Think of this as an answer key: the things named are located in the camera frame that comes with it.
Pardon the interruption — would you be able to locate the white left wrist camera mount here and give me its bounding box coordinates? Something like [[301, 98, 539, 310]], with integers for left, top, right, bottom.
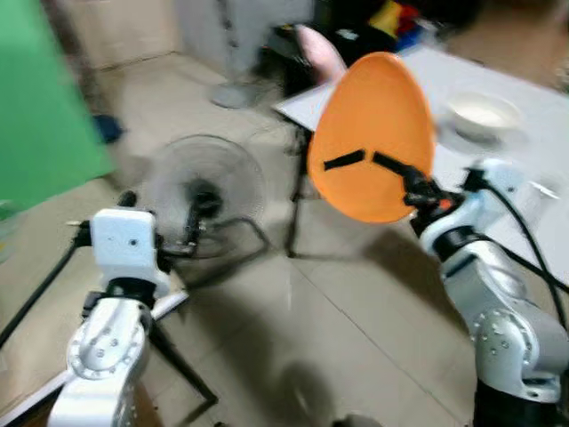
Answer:
[[89, 207, 163, 278]]

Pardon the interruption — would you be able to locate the white bowl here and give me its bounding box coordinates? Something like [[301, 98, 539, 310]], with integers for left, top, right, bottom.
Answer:
[[445, 93, 524, 134]]

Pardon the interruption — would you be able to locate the colourful toy pile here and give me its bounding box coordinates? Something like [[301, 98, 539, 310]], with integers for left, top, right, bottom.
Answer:
[[367, 0, 421, 51]]

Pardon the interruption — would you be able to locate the pink cushion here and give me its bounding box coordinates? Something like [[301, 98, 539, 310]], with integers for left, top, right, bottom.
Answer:
[[296, 24, 349, 86]]

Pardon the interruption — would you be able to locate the blue floor item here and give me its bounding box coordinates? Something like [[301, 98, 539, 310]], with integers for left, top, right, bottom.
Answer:
[[92, 115, 126, 145]]

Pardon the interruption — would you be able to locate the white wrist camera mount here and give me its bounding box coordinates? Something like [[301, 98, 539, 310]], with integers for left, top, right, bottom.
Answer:
[[455, 158, 527, 234], [89, 207, 163, 278]]

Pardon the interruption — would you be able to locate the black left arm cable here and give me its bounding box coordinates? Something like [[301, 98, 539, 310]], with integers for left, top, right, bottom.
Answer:
[[0, 221, 94, 350]]

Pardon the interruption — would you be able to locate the black tripod stand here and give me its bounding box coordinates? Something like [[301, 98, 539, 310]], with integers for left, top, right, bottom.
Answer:
[[145, 310, 220, 406]]

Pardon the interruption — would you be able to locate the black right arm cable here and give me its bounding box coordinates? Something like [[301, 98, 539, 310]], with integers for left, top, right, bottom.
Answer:
[[462, 169, 569, 326]]

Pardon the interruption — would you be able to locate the orange oval plate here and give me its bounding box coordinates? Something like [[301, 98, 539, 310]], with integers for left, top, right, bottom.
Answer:
[[307, 52, 437, 224]]

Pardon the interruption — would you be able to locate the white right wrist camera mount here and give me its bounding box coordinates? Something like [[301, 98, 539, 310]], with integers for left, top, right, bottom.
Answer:
[[455, 158, 527, 234]]

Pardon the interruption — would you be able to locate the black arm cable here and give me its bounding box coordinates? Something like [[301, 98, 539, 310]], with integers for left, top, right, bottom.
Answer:
[[0, 221, 94, 350], [462, 169, 569, 326]]

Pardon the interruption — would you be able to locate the black floor fan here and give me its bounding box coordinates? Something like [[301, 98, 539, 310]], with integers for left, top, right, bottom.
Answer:
[[142, 133, 272, 263]]

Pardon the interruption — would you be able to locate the white table with black legs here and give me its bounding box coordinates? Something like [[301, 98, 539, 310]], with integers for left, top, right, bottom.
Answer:
[[274, 44, 569, 296]]

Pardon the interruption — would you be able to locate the green board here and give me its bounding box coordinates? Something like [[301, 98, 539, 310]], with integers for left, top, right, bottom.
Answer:
[[0, 0, 116, 214]]

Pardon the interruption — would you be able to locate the grey round stand base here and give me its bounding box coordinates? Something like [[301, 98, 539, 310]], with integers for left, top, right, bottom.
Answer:
[[209, 80, 265, 110]]

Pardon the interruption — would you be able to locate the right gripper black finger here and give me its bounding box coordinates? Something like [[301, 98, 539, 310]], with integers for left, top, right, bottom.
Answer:
[[322, 149, 418, 189]]

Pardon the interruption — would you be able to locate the clear glass plate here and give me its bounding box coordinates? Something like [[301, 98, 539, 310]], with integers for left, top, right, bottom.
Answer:
[[438, 116, 527, 154]]

